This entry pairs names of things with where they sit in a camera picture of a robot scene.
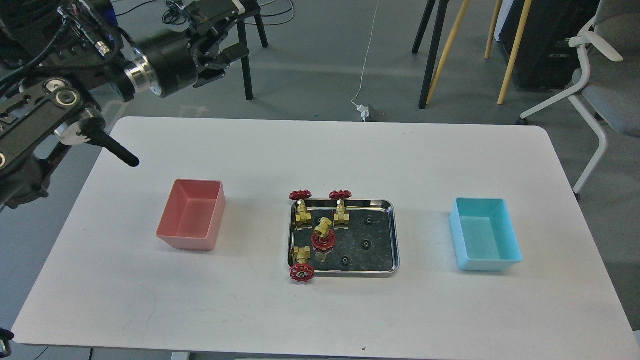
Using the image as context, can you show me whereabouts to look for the white power adapter on floor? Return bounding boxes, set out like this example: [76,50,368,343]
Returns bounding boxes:
[356,104,381,123]

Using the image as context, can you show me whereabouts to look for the pink plastic box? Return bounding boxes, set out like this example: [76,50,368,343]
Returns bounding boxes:
[155,178,226,252]

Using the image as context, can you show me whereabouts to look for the brass valve top left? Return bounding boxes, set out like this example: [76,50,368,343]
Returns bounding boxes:
[289,189,313,227]

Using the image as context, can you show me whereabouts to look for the blue plastic box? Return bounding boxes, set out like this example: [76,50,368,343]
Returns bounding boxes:
[449,197,522,272]

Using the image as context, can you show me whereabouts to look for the brass valve red handwheel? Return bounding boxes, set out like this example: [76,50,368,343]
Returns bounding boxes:
[311,217,336,252]

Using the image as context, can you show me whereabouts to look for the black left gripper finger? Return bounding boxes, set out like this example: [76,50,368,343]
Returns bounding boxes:
[220,42,250,65]
[192,67,226,89]

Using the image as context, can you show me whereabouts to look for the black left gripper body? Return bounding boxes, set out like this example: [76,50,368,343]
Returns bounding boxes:
[182,0,245,73]

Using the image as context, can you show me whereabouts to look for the black cabinet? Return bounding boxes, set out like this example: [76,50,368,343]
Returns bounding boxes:
[512,0,599,91]

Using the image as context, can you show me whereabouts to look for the black and wooden easel legs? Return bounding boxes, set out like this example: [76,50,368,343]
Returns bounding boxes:
[411,0,533,110]

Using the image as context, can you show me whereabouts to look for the black tripod stand left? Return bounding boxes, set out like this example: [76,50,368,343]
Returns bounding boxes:
[237,0,269,101]

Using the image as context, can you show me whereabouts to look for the white cable on floor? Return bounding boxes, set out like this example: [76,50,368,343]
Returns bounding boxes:
[351,0,382,108]

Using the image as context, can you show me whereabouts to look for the brass valve bottom left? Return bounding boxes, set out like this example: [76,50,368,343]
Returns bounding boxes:
[289,246,315,283]

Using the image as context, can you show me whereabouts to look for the white office chair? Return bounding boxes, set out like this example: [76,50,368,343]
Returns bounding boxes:
[516,0,640,199]

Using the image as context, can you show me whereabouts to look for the brass valve top middle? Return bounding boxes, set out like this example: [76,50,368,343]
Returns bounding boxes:
[329,189,352,227]

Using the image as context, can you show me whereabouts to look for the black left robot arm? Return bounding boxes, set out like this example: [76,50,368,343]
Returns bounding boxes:
[0,0,261,208]

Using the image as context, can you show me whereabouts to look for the black cables on floor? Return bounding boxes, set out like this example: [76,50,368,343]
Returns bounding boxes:
[111,0,296,27]

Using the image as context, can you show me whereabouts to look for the shiny metal tray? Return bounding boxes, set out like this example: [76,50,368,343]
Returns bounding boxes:
[287,198,400,278]

